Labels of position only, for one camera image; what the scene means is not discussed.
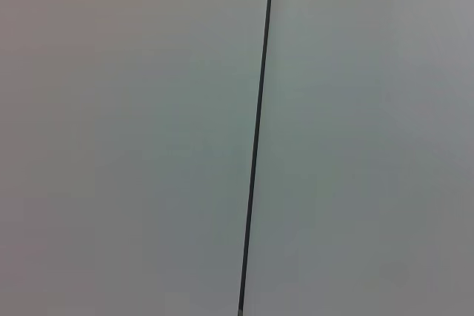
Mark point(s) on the black wall seam strip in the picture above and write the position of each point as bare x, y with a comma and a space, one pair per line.
258, 120

